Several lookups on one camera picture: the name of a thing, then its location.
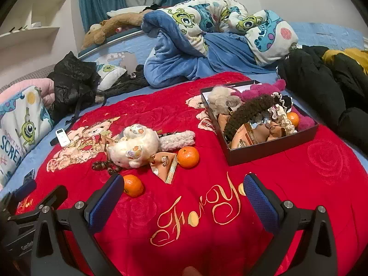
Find white wall shelf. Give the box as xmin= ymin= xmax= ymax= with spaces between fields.
xmin=0 ymin=0 xmax=69 ymax=52

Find dark wooden bead bracelet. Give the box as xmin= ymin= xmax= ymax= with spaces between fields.
xmin=92 ymin=161 xmax=123 ymax=176

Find large cartoon pillow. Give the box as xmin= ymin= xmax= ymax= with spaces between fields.
xmin=0 ymin=85 xmax=55 ymax=190

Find red printed blanket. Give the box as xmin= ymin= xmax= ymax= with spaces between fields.
xmin=17 ymin=72 xmax=368 ymax=276

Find white plush goose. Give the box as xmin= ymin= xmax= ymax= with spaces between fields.
xmin=106 ymin=5 xmax=150 ymax=18

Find yellow garment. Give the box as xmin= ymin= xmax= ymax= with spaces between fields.
xmin=322 ymin=48 xmax=368 ymax=74

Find grey fluffy hair clip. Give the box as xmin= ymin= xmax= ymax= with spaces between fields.
xmin=159 ymin=130 xmax=196 ymax=152

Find small cartoon pillow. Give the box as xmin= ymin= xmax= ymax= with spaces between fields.
xmin=95 ymin=56 xmax=127 ymax=89

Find black jacket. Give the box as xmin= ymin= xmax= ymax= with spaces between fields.
xmin=277 ymin=45 xmax=368 ymax=156
xmin=47 ymin=51 xmax=101 ymax=121

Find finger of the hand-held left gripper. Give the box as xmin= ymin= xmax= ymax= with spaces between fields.
xmin=11 ymin=185 xmax=69 ymax=217
xmin=6 ymin=179 xmax=37 ymax=207

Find white remote control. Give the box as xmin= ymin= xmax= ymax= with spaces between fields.
xmin=55 ymin=128 xmax=71 ymax=146

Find pink plush toy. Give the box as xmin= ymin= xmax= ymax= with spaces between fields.
xmin=234 ymin=80 xmax=317 ymax=131

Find pink cushion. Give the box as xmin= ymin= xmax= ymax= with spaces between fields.
xmin=0 ymin=78 xmax=55 ymax=107

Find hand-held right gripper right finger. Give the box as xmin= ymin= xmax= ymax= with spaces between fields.
xmin=243 ymin=173 xmax=338 ymax=276

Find blue bed sheet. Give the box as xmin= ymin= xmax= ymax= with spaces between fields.
xmin=0 ymin=21 xmax=368 ymax=196

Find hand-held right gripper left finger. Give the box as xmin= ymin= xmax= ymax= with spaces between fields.
xmin=30 ymin=173 xmax=125 ymax=276

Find cream lace scrunchie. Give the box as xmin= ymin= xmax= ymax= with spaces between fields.
xmin=264 ymin=92 xmax=292 ymax=134

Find white plush toy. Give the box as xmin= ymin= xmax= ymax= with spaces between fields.
xmin=107 ymin=124 xmax=160 ymax=169

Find black cardboard box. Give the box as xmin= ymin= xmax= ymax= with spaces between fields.
xmin=200 ymin=80 xmax=319 ymax=166

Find brown satin hair bow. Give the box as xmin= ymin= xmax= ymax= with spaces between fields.
xmin=230 ymin=121 xmax=285 ymax=149

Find brown patterned wrapper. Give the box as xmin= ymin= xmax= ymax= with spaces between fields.
xmin=149 ymin=152 xmax=178 ymax=184

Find dark clothes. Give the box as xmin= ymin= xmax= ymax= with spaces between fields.
xmin=98 ymin=65 xmax=150 ymax=98

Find brown plush dog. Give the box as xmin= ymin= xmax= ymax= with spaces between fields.
xmin=81 ymin=13 xmax=153 ymax=49

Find blue cartoon quilt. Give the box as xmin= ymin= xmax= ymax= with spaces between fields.
xmin=142 ymin=0 xmax=299 ymax=88

